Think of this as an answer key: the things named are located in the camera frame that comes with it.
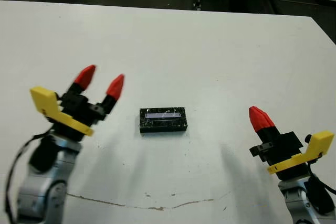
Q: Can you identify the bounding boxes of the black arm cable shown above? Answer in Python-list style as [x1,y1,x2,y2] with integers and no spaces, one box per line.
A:
[3,129,52,224]
[306,163,336,215]

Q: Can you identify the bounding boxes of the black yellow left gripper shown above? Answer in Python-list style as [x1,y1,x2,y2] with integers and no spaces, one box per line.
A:
[29,64,125,141]

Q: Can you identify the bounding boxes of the black glossy box lid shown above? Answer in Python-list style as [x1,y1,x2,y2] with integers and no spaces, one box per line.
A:
[138,106,189,134]

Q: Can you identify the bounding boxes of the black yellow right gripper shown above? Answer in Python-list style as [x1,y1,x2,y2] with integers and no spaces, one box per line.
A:
[248,105,335,182]

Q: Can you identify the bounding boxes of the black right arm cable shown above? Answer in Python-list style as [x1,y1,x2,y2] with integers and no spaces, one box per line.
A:
[306,163,336,215]

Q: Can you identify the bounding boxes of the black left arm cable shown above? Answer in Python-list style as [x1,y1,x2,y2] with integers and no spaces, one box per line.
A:
[3,129,52,224]

